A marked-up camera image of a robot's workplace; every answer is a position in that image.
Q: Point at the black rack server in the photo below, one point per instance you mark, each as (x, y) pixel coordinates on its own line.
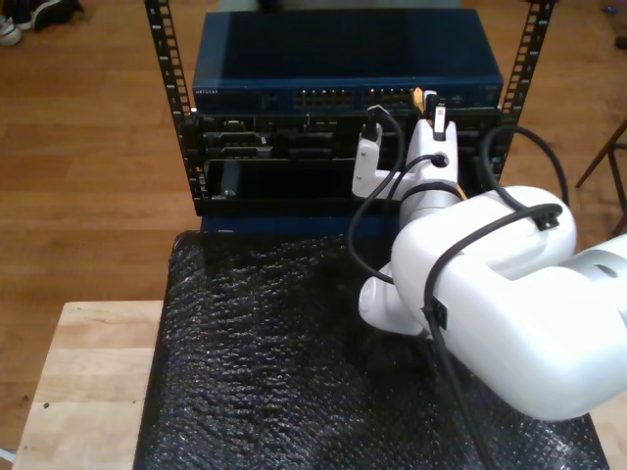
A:
(294, 139)

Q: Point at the small blue floor object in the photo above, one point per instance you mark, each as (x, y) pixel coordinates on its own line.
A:
(610, 8)

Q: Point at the black bubble wrap mat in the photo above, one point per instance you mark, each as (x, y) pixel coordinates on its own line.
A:
(245, 367)

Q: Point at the dark wooden stool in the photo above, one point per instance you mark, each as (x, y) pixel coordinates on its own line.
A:
(600, 155)

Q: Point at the dark blue sneaker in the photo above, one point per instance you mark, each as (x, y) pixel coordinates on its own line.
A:
(49, 12)

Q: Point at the white sneaker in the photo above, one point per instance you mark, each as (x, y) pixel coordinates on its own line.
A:
(9, 32)

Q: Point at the blue rack base board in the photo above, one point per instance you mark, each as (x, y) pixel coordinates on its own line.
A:
(294, 224)

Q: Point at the blue network switch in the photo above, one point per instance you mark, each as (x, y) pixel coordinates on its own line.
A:
(294, 49)

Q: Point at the black server rack frame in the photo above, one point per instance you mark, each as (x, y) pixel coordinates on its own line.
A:
(153, 22)

